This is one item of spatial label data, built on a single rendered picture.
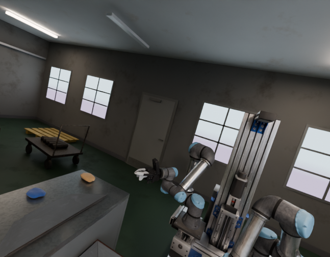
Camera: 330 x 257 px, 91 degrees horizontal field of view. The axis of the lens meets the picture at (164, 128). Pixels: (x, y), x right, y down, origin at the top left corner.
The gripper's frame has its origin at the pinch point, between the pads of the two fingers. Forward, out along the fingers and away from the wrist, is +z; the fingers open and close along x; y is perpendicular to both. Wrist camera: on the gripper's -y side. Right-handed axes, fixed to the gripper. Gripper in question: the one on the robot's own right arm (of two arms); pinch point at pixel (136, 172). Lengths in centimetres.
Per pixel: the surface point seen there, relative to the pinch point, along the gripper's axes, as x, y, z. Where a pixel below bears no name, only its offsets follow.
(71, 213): 15, 41, 27
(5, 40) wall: 729, -20, 141
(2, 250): 1, 40, 58
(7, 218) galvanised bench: 24, 44, 58
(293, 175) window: -18, 15, -355
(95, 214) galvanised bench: 12.6, 42.7, 11.9
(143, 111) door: 316, 25, -191
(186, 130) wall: 195, 23, -255
